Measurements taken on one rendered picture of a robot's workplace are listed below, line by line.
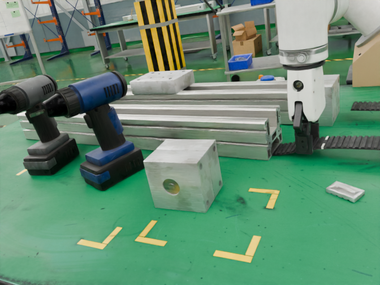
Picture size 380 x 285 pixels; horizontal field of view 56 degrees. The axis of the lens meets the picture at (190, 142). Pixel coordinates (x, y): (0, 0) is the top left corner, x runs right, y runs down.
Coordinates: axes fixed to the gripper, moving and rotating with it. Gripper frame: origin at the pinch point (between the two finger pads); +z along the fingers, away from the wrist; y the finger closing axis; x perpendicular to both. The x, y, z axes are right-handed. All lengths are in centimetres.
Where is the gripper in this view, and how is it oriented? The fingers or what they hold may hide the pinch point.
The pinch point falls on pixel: (307, 138)
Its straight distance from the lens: 74.8
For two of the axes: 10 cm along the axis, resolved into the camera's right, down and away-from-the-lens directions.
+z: 1.8, 9.0, 3.9
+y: 4.9, -4.2, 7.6
